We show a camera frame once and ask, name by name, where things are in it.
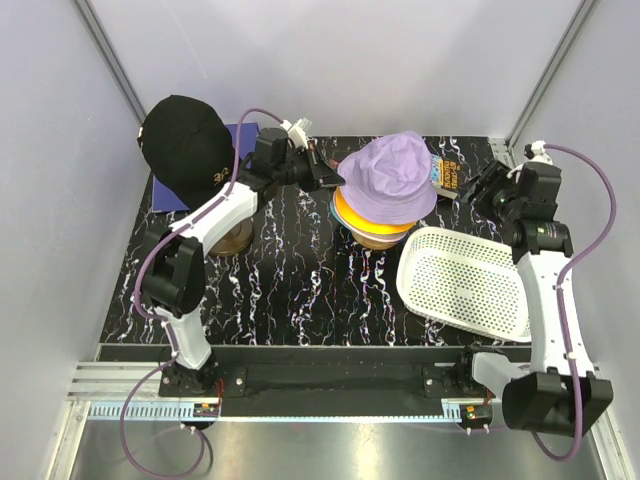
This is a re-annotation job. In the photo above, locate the black baseball cap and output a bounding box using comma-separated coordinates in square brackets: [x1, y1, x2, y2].
[137, 95, 235, 210]

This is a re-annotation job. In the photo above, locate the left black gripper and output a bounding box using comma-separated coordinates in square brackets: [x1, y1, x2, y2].
[273, 143, 345, 193]

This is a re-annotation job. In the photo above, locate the grey bucket hat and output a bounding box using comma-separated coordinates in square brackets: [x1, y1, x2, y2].
[330, 199, 346, 226]

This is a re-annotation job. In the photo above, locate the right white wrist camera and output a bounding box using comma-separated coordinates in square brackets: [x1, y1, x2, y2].
[506, 140, 553, 182]

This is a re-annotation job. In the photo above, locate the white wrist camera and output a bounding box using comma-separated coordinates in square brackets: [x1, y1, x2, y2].
[506, 140, 553, 182]
[280, 117, 312, 149]

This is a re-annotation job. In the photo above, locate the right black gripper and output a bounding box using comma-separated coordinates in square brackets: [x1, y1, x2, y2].
[453, 158, 522, 226]

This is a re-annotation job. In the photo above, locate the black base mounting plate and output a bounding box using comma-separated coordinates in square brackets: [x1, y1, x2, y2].
[159, 345, 496, 398]

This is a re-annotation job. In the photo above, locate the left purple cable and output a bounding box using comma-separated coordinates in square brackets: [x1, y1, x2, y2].
[119, 107, 291, 474]

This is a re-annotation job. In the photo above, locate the purple flat book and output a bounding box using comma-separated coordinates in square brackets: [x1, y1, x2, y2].
[151, 122, 259, 213]

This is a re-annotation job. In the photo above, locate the white perforated basket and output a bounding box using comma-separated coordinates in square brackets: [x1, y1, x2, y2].
[396, 227, 531, 343]

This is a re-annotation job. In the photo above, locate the orange hat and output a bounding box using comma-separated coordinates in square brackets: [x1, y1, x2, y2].
[333, 188, 416, 234]

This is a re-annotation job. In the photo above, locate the white foam mannequin head stand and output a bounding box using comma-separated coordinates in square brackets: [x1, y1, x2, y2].
[209, 219, 254, 257]

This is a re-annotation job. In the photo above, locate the lavender grey cap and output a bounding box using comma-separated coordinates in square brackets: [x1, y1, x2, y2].
[337, 131, 438, 225]

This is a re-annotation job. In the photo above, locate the colourful treehouse book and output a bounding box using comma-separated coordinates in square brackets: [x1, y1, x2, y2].
[431, 154, 460, 200]

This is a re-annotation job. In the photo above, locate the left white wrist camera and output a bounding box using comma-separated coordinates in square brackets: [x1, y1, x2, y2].
[280, 117, 312, 149]

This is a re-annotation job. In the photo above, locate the pink bucket hat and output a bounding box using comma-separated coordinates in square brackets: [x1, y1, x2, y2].
[348, 226, 407, 243]

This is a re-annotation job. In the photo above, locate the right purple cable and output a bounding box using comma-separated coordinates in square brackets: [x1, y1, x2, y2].
[529, 143, 617, 461]

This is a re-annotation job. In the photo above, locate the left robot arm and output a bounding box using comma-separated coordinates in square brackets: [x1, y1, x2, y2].
[134, 118, 345, 396]

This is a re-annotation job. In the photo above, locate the light wooden hat stand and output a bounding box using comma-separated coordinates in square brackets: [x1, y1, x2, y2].
[352, 232, 403, 251]

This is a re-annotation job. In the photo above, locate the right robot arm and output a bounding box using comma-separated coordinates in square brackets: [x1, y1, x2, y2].
[453, 160, 613, 438]

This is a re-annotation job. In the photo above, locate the purple cable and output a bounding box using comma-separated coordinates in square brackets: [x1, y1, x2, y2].
[529, 143, 617, 461]
[119, 107, 291, 474]

